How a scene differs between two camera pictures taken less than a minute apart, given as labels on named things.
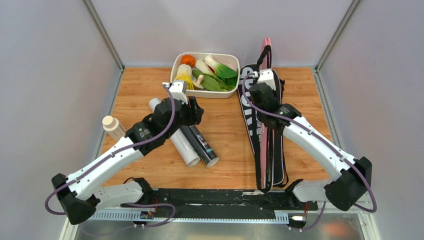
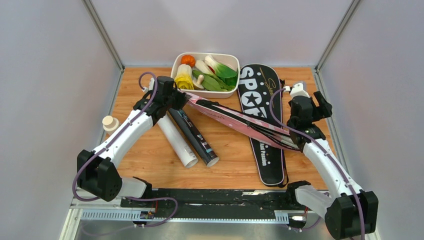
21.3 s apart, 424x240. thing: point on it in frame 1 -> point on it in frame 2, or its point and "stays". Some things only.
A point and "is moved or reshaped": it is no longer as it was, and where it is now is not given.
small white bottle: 113,127 stays
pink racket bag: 267,46 -> 248,123
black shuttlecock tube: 204,152 stays
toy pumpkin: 188,59 stays
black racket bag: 246,75 is moved or reshaped
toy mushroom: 198,84 stays
